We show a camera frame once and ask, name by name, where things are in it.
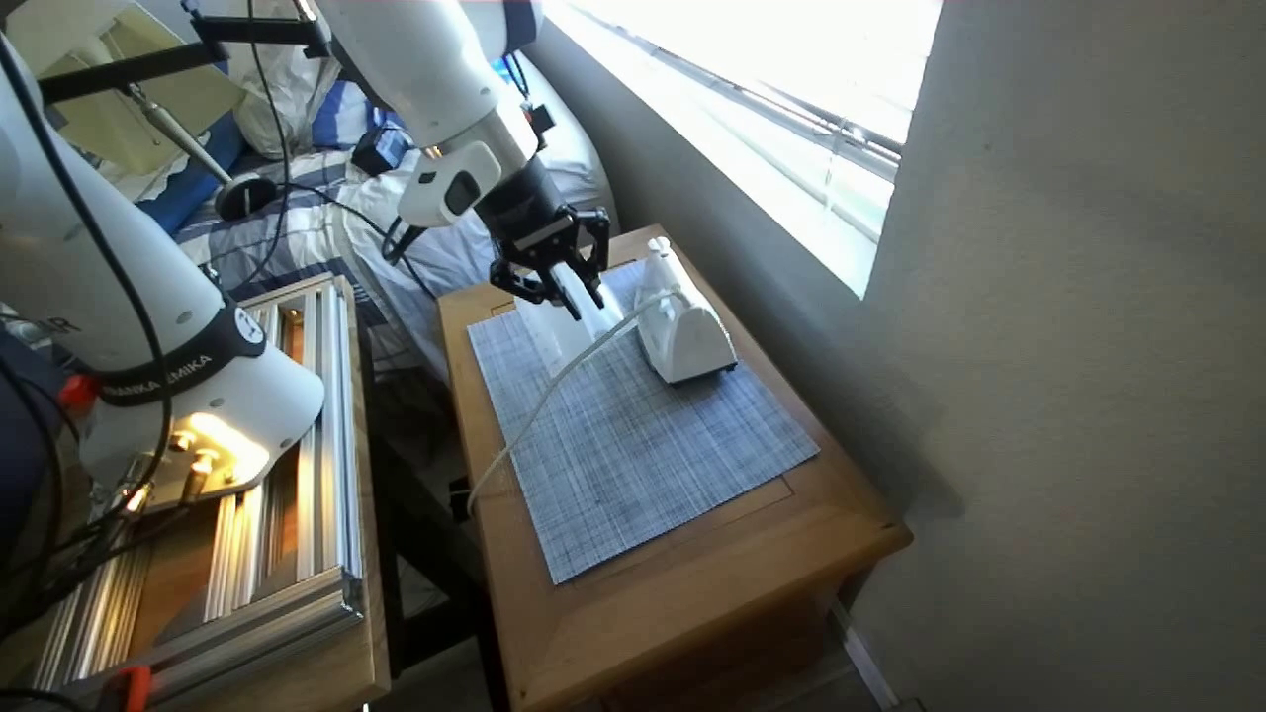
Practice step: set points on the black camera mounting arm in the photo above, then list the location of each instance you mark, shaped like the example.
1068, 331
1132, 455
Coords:
122, 69

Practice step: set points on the black frame stand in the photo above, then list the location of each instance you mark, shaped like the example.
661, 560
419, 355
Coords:
420, 527

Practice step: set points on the wooden side table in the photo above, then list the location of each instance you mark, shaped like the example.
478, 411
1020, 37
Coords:
714, 578

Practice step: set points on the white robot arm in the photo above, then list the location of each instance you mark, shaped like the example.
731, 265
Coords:
122, 303

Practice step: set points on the pale yellow pillow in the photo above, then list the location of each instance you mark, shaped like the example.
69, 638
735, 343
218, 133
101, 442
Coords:
133, 133

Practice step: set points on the white blue bedding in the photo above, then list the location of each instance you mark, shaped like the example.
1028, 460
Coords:
411, 303

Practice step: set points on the blue grey woven mat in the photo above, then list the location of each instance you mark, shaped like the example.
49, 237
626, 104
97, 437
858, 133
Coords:
635, 448

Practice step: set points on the white window blinds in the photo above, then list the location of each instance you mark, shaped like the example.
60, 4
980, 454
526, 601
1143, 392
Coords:
793, 53

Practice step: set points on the white window frame sill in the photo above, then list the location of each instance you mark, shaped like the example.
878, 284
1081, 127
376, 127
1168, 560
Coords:
793, 200

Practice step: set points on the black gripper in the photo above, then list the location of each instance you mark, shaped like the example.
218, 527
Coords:
527, 211

